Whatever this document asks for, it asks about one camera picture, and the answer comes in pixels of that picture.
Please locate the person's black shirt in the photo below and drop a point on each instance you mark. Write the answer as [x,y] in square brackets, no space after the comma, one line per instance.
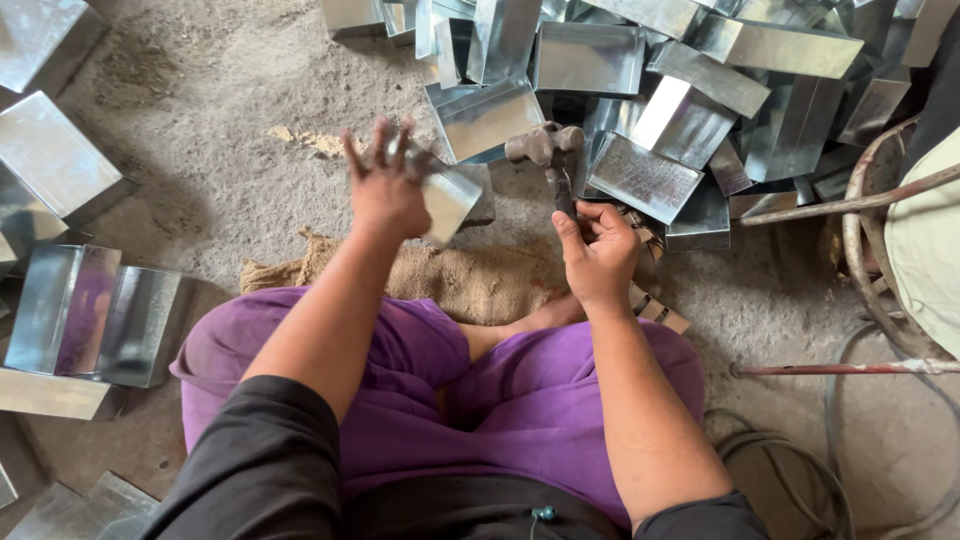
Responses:
[255,469]

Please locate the round rusty metal stand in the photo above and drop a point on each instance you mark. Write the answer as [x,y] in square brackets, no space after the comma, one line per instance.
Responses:
[859,247]

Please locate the person's right hand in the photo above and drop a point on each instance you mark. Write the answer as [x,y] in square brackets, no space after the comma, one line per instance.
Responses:
[600,259]

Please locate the black cloth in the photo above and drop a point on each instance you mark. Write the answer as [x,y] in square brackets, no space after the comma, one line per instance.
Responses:
[943,82]

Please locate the red metal rod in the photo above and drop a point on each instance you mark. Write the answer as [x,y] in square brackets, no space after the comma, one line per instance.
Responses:
[840,368]

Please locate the heap of shiny metal boxes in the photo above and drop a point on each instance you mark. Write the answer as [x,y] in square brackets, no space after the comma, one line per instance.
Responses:
[675,112]

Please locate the small galvanized metal box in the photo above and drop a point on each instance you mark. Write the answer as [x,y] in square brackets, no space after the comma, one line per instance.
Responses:
[450,202]

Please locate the person's purple trousers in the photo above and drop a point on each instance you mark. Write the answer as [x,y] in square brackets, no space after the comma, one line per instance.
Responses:
[525,409]

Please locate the rusty ball-peen hammer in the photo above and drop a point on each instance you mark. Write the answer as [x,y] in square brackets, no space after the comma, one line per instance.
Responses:
[546,144]

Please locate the small teal bead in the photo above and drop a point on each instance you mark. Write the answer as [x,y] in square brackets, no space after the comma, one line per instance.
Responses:
[544,514]

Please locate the brown burlap sack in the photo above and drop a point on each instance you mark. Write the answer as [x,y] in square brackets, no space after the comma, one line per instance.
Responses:
[465,281]

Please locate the person's left hand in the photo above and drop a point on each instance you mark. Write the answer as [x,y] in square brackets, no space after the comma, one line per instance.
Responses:
[386,199]

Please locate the row of finished metal boxes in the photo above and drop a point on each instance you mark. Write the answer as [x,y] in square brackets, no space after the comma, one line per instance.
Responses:
[60,307]

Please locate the stack of brown metal strips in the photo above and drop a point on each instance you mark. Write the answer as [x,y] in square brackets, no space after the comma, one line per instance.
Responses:
[660,309]

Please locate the person's bare foot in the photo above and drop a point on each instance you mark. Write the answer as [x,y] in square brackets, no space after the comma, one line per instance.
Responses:
[487,337]

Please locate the cream cloth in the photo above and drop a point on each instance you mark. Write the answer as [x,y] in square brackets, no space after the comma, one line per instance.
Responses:
[926,255]

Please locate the rusty metal rod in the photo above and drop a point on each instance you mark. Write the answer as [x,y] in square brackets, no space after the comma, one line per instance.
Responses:
[840,203]

